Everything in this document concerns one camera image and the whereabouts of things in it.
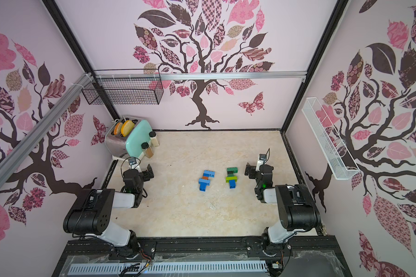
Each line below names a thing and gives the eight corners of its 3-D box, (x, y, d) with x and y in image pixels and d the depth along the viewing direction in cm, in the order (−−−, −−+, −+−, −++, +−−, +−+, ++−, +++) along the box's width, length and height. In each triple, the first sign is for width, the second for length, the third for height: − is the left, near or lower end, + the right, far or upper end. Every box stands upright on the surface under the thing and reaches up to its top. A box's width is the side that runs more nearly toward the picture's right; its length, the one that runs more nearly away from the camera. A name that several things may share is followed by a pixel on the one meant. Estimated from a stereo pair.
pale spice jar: (151, 146, 114) (147, 136, 107) (153, 140, 117) (149, 131, 110) (158, 146, 114) (155, 136, 107) (160, 140, 117) (156, 131, 110)
